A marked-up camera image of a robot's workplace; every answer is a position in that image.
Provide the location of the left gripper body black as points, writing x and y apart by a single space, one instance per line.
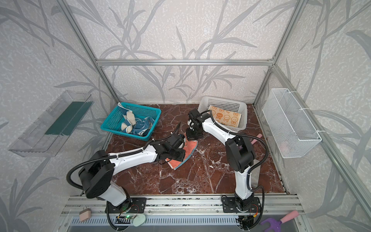
177 155

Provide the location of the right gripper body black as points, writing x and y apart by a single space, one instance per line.
193 132

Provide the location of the brown red bear towel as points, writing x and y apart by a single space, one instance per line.
189 149

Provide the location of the blue cream Doraemon towel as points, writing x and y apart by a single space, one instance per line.
134 125

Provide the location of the orange bunny pattern towel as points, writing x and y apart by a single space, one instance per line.
227 118

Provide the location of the white plastic basket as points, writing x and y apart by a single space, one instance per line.
229 105

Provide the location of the teal plastic basket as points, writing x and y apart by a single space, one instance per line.
113 122

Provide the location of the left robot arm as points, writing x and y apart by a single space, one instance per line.
94 176

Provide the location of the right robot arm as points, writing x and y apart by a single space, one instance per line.
239 150

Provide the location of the pale green oval pad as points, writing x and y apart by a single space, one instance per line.
139 220

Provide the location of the brown sponge block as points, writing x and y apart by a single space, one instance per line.
85 215

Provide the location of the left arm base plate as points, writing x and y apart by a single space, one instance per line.
134 205

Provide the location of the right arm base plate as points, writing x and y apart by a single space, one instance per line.
237 205

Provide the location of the white wire mesh basket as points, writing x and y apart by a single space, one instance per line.
291 128

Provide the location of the clear acrylic wall shelf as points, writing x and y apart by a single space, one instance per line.
48 134

